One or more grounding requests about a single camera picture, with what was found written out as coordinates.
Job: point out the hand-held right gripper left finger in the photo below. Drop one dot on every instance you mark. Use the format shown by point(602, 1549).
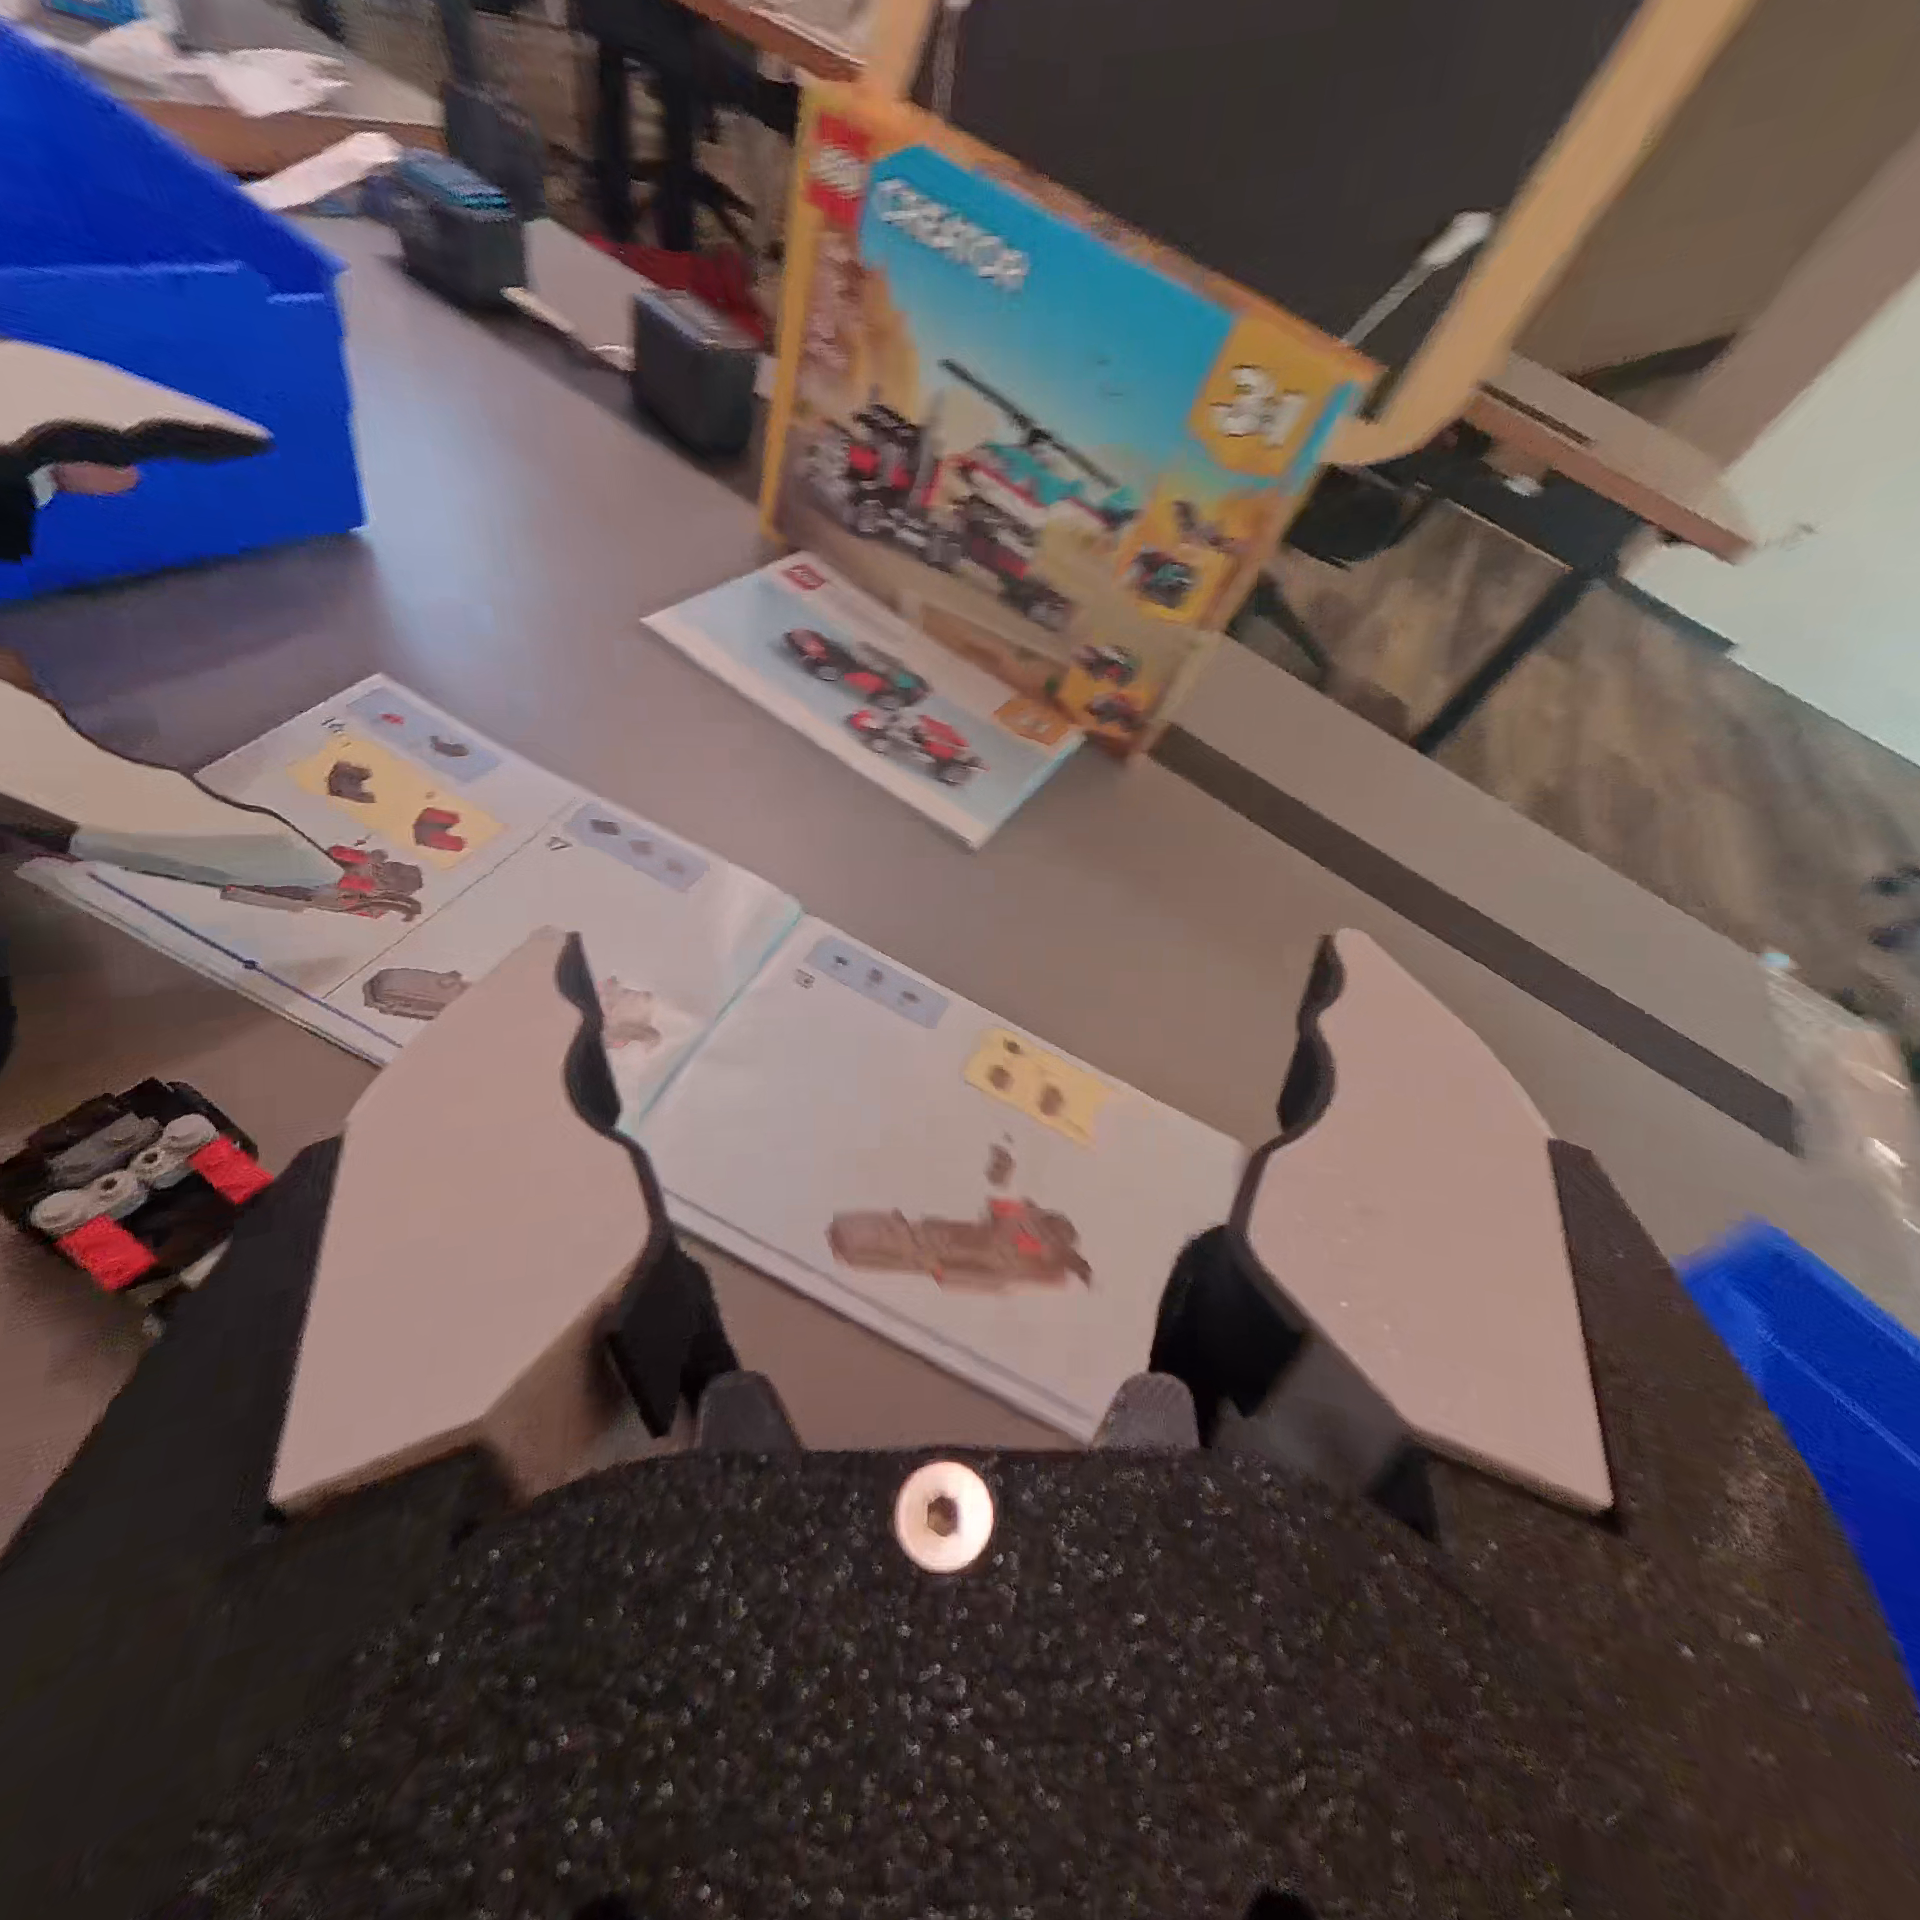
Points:
point(466, 1232)

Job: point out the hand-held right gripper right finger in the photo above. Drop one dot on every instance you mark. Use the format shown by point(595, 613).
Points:
point(1425, 1232)

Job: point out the dark grey case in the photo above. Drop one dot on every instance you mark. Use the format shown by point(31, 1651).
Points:
point(687, 376)

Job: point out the yellow toy brick set box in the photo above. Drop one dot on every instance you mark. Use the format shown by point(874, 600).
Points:
point(1018, 376)

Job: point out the blue black case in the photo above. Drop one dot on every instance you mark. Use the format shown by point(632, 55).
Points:
point(458, 240)

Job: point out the grey black toy brick model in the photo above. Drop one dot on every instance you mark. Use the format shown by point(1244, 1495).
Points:
point(134, 1185)

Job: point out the white paper sheet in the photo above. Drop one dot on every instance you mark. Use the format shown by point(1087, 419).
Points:
point(323, 167)

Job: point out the wooden office desk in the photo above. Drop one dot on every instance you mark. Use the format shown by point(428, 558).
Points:
point(1617, 466)

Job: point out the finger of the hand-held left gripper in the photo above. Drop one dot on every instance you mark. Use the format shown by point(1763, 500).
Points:
point(58, 396)
point(93, 780)

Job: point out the closed light blue instruction booklet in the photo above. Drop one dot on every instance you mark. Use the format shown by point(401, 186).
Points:
point(899, 750)

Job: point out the brick instruction booklet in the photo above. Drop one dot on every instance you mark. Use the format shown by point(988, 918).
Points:
point(841, 1083)

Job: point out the wood-framed black board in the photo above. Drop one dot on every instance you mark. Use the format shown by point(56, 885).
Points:
point(1197, 121)

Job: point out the blue plastic storage bin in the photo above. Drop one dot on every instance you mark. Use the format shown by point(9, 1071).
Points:
point(1832, 1381)
point(182, 347)

